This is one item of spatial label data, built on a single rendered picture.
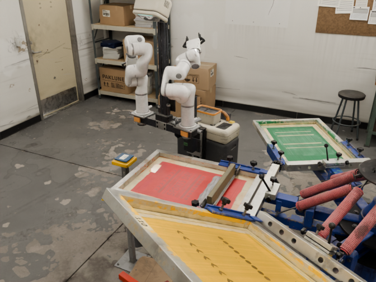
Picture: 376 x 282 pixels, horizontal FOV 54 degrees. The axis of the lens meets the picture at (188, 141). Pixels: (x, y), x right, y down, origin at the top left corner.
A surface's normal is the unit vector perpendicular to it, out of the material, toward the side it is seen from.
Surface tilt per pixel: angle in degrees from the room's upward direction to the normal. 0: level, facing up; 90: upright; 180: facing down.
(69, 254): 0
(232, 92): 90
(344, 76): 90
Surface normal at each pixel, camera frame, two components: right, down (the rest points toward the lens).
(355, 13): -0.42, 0.33
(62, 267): 0.00, -0.90
